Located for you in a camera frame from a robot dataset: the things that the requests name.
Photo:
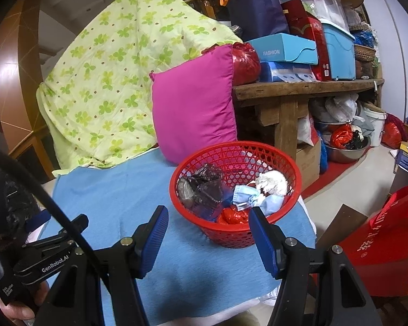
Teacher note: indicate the white bucket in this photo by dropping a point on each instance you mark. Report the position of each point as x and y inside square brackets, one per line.
[374, 129]

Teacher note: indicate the whitish plastic-wrapped wad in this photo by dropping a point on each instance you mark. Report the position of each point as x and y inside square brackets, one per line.
[272, 181]

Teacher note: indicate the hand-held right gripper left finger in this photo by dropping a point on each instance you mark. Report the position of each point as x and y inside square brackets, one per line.
[154, 244]

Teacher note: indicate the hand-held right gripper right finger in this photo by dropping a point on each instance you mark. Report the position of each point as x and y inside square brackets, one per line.
[263, 244]

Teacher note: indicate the person's left hand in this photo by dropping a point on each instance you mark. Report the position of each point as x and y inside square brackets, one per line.
[20, 315]

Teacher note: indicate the shiny red plastic bag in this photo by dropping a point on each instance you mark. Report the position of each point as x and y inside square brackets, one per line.
[246, 64]

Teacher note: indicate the wooden table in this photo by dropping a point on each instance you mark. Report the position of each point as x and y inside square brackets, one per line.
[292, 88]

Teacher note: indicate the light blue face mask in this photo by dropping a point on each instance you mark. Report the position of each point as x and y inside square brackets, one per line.
[272, 203]

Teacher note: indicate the red gift bag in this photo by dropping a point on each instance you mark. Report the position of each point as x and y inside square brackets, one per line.
[387, 244]

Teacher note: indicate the blue blanket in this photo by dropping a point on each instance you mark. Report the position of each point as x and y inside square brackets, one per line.
[190, 278]

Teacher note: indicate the brown wooden pillar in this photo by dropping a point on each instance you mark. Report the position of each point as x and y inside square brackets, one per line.
[17, 108]

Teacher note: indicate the red floor mat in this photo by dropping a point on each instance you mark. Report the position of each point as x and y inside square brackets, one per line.
[329, 176]

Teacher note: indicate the tall red box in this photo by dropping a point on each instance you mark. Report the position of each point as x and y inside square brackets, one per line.
[312, 40]

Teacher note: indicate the small red plastic bag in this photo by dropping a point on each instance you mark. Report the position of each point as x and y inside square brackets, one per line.
[233, 215]

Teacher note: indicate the black plastic bag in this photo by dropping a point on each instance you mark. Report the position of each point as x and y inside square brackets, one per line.
[204, 183]

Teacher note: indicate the light blue cardboard box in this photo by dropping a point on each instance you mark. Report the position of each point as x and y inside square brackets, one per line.
[278, 49]

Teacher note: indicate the white plastic bag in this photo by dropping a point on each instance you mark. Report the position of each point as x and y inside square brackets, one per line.
[341, 107]

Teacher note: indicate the green clover print quilt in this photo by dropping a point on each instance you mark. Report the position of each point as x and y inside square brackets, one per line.
[122, 74]

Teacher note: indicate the wicker basket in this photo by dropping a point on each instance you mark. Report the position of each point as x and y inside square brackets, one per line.
[364, 52]

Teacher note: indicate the light blue plastic bin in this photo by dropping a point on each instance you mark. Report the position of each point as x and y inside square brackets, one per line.
[340, 54]

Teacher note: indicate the dark red plastic bag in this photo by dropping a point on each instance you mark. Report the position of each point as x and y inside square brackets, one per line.
[391, 135]

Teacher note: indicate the red plastic mesh basket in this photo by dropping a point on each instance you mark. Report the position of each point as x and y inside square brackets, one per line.
[231, 237]

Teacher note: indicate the brown wooden board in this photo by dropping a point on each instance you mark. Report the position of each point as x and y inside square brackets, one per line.
[343, 224]

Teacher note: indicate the navy cardboard box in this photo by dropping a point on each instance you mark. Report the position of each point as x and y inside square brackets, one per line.
[404, 159]

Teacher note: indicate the pink pillow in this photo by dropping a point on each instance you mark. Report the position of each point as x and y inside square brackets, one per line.
[193, 108]

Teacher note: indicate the blue and white flat box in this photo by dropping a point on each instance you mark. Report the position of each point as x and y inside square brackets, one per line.
[285, 73]

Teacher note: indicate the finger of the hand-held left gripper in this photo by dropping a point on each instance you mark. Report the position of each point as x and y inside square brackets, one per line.
[37, 220]
[71, 225]

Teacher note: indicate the red bag in basin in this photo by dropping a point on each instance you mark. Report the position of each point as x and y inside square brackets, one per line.
[341, 135]

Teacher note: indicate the steel basin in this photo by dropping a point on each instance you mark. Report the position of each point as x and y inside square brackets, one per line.
[346, 154]

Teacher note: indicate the brown cardboard box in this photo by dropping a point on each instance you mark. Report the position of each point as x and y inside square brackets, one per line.
[307, 163]

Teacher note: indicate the blue plastic bag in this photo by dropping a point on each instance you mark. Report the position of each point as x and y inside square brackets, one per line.
[227, 197]

